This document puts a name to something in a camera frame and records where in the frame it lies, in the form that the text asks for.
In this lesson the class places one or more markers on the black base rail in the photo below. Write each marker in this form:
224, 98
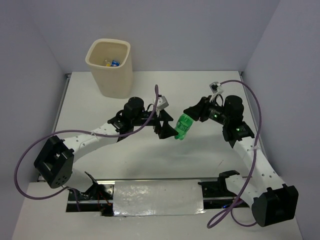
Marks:
214, 196

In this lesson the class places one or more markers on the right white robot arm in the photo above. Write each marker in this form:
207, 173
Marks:
270, 199

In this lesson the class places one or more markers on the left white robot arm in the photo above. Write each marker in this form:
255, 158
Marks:
57, 157

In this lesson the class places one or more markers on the beige plastic bin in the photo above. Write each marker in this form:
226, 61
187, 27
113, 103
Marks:
113, 82

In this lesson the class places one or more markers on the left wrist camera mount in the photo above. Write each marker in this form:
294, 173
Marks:
162, 103

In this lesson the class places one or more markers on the clear bottle yellow cap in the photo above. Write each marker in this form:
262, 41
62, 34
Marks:
106, 63

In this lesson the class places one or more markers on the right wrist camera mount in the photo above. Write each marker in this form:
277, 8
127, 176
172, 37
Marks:
216, 89

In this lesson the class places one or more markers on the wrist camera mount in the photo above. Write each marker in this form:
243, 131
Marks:
162, 103
216, 89

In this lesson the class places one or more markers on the silver reflective sheet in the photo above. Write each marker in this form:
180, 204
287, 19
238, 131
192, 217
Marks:
157, 198

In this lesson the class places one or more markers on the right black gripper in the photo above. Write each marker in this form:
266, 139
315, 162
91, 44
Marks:
201, 108

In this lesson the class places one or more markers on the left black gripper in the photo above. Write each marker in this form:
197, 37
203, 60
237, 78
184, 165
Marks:
166, 130

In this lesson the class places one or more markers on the small bottle blue cap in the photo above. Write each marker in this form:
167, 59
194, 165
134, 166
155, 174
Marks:
114, 63

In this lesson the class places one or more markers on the green plastic bottle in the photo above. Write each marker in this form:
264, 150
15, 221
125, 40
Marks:
183, 125

